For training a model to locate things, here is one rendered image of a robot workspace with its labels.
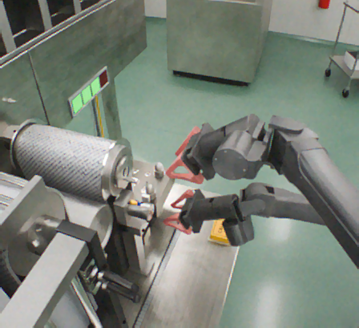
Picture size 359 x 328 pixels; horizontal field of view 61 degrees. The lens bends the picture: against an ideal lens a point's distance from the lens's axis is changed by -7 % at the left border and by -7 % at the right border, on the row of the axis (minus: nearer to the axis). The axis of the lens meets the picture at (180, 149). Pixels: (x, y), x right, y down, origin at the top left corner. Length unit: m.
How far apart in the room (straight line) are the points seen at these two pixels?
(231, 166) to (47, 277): 0.29
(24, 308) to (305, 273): 1.88
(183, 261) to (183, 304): 0.13
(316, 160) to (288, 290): 1.59
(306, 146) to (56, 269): 0.37
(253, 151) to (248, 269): 1.59
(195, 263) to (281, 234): 1.30
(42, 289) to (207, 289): 0.64
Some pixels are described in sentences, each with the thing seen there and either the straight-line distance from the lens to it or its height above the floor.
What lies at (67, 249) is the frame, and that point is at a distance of 0.40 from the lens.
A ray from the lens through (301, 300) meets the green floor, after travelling 2.03.
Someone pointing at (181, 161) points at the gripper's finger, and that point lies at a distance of 0.58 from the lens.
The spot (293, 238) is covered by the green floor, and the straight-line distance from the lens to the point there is 2.24.
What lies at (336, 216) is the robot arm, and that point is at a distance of 0.43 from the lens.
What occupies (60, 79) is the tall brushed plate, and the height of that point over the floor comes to 1.30.
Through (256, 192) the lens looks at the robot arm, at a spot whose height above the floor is 1.22.
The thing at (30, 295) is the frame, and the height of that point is 1.44.
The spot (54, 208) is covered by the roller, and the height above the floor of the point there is 1.35.
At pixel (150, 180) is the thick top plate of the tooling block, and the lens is 1.02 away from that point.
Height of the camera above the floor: 1.76
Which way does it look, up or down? 40 degrees down
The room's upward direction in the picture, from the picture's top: straight up
